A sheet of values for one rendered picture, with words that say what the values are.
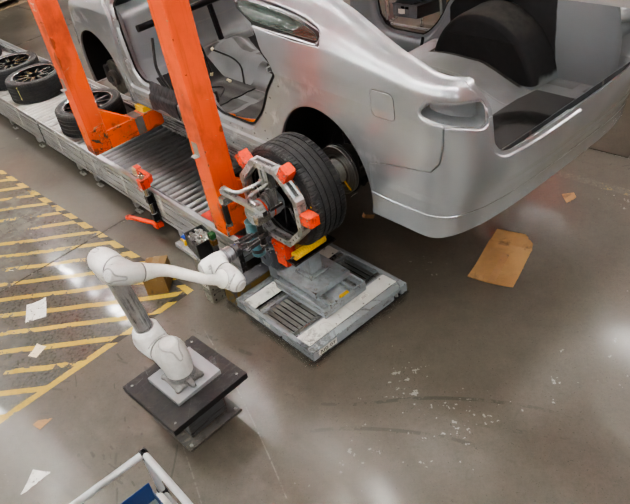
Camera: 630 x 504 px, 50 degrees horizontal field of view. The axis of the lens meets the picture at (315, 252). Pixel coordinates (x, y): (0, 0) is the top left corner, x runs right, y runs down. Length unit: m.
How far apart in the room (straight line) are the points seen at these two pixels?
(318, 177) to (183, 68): 0.95
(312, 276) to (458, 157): 1.45
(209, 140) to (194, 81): 0.37
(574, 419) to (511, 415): 0.31
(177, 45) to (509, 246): 2.55
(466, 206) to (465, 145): 0.37
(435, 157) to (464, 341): 1.27
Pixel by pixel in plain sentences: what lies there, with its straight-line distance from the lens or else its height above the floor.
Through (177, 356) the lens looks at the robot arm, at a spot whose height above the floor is 0.54.
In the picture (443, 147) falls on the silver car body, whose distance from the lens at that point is 3.35.
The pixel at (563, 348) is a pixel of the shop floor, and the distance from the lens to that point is 4.16.
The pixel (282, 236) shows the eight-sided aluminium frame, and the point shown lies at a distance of 4.12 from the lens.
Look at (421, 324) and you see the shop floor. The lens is 4.28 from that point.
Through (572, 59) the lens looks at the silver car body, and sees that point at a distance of 4.91.
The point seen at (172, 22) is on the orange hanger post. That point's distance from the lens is 3.83.
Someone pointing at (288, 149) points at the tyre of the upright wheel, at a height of 1.17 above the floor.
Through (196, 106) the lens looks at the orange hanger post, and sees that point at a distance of 3.99.
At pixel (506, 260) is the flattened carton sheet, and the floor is 0.01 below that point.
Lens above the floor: 2.95
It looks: 36 degrees down
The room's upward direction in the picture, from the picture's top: 11 degrees counter-clockwise
